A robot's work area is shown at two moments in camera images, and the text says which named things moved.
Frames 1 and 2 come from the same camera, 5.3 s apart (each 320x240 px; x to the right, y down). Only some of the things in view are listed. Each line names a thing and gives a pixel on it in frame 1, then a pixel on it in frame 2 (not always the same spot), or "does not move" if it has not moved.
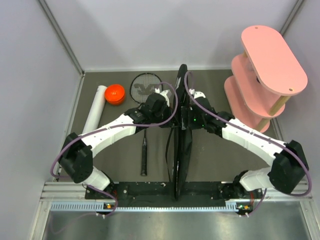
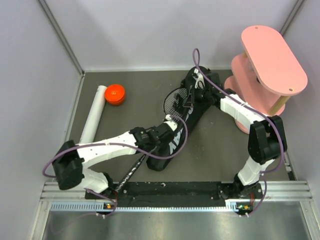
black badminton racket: (141, 85) -> (174, 107)
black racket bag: (182, 141) -> (203, 83)
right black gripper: (191, 125) -> (191, 100)
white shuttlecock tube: (94, 116) does not move
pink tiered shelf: (262, 79) does not move
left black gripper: (168, 109) -> (160, 145)
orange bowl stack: (115, 94) does not move
